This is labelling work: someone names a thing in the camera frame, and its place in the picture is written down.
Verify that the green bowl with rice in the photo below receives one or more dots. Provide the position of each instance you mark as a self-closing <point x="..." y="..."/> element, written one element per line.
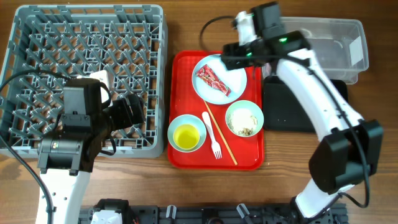
<point x="244" y="118"/>

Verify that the wooden chopstick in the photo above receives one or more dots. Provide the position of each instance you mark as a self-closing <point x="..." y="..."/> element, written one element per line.
<point x="221" y="134"/>

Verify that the white plastic fork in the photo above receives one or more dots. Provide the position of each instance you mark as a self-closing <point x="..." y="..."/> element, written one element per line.
<point x="215" y="146"/>

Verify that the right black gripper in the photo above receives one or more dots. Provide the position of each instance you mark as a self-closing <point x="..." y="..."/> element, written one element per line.
<point x="232" y="52"/>

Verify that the red serving tray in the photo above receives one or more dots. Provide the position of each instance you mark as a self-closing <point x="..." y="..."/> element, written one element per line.
<point x="249" y="152"/>

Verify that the clear plastic waste bin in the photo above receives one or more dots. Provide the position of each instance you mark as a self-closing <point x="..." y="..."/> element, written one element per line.
<point x="340" y="45"/>

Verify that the light blue round plate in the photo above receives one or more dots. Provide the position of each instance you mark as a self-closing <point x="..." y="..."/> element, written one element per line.
<point x="236" y="80"/>

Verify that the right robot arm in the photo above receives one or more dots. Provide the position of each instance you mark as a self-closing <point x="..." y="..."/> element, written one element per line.
<point x="349" y="147"/>

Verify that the black waste bin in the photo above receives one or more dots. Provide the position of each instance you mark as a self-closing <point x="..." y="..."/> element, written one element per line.
<point x="282" y="110"/>

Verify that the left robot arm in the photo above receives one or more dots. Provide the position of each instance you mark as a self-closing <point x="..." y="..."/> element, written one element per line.
<point x="67" y="155"/>

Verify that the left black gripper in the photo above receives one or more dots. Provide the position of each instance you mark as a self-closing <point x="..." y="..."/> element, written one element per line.
<point x="125" y="119"/>

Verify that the yellow plastic cup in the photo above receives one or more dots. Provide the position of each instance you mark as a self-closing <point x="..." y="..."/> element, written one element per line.
<point x="186" y="136"/>

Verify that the grey dishwasher rack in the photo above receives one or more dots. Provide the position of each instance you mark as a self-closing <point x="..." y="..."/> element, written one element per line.
<point x="48" y="43"/>

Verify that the light blue bowl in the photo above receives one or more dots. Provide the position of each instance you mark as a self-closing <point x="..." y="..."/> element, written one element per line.
<point x="187" y="119"/>

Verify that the red snack wrapper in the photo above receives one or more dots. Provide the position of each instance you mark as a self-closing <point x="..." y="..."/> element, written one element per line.
<point x="211" y="79"/>

